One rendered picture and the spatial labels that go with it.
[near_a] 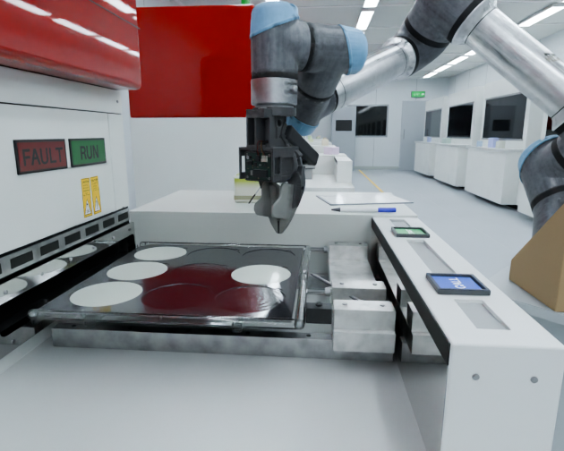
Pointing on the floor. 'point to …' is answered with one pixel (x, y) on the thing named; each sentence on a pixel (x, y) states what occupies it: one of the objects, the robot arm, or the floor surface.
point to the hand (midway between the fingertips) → (282, 225)
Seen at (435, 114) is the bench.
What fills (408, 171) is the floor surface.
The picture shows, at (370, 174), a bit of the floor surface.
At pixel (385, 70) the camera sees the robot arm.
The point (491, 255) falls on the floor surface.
